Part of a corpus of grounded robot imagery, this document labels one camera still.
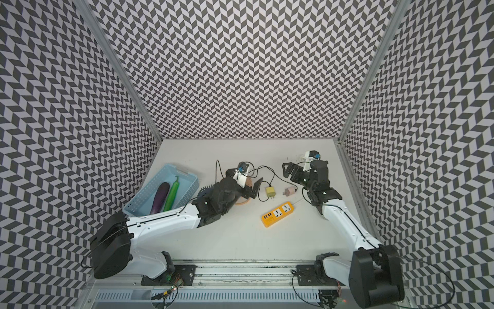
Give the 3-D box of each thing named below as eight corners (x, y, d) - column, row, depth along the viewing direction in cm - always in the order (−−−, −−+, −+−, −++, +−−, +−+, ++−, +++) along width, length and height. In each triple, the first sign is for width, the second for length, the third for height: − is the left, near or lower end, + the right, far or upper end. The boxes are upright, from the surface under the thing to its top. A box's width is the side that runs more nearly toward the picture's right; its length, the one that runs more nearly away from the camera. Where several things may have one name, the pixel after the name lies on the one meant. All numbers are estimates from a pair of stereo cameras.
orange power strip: (264, 229, 86) (265, 227, 84) (259, 219, 89) (259, 217, 87) (295, 211, 92) (296, 209, 90) (289, 202, 95) (290, 200, 92)
